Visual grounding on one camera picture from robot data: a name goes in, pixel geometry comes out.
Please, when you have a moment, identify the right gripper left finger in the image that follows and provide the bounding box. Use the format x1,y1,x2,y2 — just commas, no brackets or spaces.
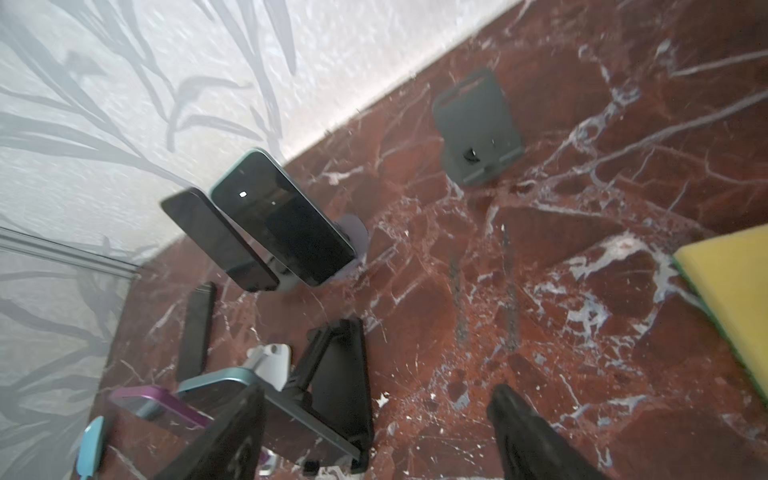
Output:
155,385,266,480

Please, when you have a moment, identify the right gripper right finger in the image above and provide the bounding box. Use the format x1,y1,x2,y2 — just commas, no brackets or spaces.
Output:
486,384,606,480

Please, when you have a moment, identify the black phone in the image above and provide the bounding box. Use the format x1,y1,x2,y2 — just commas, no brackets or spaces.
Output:
176,282,217,383
210,148,356,287
160,187,279,292

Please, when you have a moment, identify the black folding phone stand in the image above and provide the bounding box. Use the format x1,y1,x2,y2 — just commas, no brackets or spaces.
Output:
281,318,374,477

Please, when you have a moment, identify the grey round stand back left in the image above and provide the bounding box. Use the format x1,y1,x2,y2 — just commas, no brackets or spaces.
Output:
267,256,301,292

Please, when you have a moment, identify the grey round stand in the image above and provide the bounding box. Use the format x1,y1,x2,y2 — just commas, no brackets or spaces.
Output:
332,214,370,281
267,256,301,292

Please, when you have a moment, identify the grey round stand back right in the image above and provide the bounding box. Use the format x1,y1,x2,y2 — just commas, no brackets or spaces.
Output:
332,214,370,281

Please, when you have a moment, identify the light blue spatula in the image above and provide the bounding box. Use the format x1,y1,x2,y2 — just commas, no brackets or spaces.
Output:
75,416,108,480

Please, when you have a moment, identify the yellow green sponge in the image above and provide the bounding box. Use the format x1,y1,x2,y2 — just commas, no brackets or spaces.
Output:
673,225,767,399

